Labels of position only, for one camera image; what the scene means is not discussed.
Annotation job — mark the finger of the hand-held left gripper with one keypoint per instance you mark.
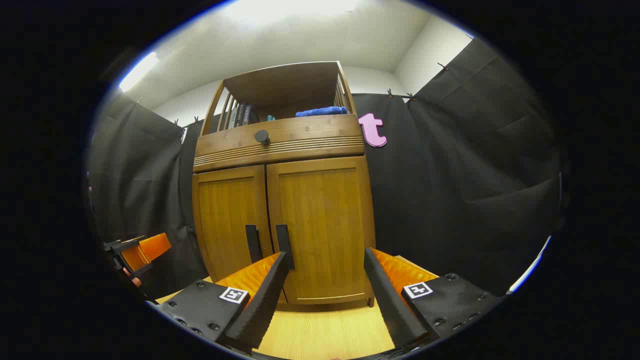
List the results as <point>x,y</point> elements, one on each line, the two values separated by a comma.
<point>155,246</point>
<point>135,260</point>

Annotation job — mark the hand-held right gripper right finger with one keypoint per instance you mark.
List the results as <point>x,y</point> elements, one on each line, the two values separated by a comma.
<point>390,305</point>

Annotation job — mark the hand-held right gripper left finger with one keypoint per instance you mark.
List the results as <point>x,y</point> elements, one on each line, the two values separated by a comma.
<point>265,305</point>

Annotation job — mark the wooden shoe cabinet door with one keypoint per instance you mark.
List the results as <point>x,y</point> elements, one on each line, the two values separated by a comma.
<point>320,210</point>
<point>225,215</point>

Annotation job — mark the wooden double-door shoe cabinet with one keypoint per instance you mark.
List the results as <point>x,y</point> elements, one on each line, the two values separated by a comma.
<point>285,82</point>

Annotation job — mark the black round drawer knob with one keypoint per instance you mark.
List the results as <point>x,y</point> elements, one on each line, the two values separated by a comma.
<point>262,136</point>

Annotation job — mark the black backdrop cloth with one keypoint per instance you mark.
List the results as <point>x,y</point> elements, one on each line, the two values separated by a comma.
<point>475,175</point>

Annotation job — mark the dark blue book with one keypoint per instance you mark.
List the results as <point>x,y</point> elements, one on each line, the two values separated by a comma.
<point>246,115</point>

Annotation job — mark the ceiling light panel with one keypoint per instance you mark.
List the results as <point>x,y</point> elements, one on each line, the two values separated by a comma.
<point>137,72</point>

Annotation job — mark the wooden ribbed drawer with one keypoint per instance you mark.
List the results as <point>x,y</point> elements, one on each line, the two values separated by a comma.
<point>310,131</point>

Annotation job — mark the blue folded towel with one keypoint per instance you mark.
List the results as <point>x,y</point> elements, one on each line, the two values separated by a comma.
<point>320,111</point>

